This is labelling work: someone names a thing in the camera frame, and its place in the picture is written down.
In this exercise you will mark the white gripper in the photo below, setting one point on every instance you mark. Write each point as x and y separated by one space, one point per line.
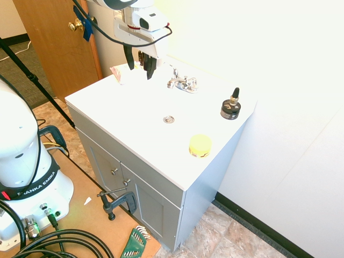
139 36

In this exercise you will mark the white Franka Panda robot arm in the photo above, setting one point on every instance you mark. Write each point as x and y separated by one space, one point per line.
24 150

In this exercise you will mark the crumpled pink white cloth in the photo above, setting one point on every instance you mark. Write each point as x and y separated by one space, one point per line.
122 73

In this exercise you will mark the chrome sink faucet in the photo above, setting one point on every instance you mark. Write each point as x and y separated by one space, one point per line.
182 82

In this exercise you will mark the white sink top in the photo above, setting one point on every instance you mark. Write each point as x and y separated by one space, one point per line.
161 113

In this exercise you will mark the chrome sink drain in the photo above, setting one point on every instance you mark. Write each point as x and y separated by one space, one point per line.
168 119

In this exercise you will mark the blue tape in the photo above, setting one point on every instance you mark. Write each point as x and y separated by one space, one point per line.
84 22

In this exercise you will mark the brass door knob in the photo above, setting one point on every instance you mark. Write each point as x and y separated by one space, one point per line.
75 25

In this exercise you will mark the wooden door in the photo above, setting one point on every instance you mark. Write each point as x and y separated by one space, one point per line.
56 40

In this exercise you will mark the black dropper bottle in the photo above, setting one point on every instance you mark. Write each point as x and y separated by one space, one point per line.
234 96

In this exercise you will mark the black round jar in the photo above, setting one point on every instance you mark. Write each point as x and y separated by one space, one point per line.
230 110

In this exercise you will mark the yellow round jar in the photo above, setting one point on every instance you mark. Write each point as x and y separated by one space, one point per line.
200 146

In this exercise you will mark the black tripod leg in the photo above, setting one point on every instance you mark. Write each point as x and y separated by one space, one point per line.
35 78

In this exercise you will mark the metal cabinet knob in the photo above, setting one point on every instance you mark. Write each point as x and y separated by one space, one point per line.
115 171
126 182

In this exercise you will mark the grey vanity cabinet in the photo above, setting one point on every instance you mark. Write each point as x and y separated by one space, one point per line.
139 177

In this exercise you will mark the wooden base board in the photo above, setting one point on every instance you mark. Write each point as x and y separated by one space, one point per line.
88 209

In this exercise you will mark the green hex key set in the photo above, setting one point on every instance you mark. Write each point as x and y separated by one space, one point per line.
135 240

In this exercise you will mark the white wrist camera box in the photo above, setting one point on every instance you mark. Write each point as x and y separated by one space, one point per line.
149 20

